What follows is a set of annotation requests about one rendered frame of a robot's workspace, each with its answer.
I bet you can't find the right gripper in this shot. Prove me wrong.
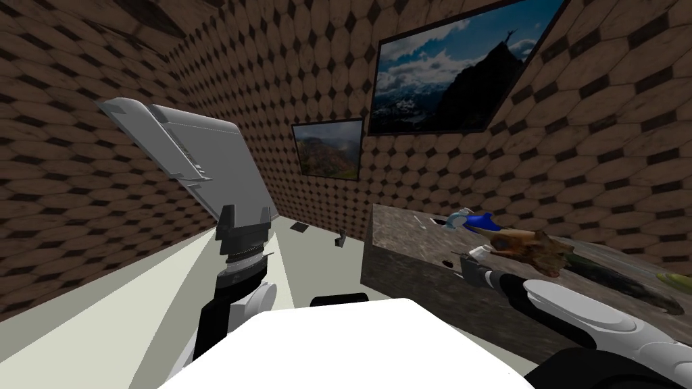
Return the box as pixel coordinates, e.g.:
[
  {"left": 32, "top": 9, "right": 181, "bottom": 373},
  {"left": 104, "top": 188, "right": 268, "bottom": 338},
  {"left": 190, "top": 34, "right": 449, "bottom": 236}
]
[{"left": 451, "top": 245, "right": 493, "bottom": 288}]

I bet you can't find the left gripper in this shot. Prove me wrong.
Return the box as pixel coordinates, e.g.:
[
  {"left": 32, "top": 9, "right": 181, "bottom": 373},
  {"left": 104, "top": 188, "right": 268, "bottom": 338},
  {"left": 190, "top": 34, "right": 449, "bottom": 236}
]
[{"left": 214, "top": 205, "right": 272, "bottom": 256}]

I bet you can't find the blue spray bottle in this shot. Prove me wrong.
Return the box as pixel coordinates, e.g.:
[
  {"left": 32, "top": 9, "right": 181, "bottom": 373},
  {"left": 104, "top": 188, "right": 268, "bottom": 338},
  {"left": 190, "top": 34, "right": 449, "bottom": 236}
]
[{"left": 443, "top": 207, "right": 510, "bottom": 236}]

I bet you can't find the brown lumpy bread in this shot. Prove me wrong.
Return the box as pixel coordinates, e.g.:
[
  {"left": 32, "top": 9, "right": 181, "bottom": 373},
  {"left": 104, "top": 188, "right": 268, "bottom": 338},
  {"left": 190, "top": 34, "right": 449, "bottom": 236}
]
[{"left": 485, "top": 226, "right": 575, "bottom": 279}]

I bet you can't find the grey refrigerator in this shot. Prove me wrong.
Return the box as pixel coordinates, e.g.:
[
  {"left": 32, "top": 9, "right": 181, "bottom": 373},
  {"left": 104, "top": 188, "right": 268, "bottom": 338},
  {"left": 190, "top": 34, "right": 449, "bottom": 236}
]
[{"left": 94, "top": 97, "right": 280, "bottom": 224}]

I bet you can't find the small green hills picture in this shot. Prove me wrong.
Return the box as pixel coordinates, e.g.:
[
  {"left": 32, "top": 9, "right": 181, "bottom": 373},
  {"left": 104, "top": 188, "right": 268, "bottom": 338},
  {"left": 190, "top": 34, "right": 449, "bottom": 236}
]
[{"left": 291, "top": 118, "right": 365, "bottom": 182}]

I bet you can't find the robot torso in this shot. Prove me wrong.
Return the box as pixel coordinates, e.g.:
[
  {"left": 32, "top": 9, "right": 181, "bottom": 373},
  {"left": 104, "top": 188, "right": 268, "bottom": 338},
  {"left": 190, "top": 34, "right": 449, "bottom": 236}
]
[{"left": 156, "top": 292, "right": 537, "bottom": 389}]

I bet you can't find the dark green cucumber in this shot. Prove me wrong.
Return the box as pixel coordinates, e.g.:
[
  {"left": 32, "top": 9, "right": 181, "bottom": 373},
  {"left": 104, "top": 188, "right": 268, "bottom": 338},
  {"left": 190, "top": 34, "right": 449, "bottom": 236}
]
[{"left": 562, "top": 253, "right": 687, "bottom": 317}]

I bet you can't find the large mountain sky picture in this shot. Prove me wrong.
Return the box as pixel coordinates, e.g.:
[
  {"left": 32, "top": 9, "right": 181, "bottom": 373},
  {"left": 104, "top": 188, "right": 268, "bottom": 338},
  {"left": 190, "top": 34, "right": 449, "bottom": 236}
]
[{"left": 367, "top": 0, "right": 570, "bottom": 136}]

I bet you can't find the yellow-green fruit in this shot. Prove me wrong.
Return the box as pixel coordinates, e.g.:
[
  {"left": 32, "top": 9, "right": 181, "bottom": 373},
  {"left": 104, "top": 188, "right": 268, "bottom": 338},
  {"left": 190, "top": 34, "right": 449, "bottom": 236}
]
[{"left": 656, "top": 272, "right": 692, "bottom": 296}]

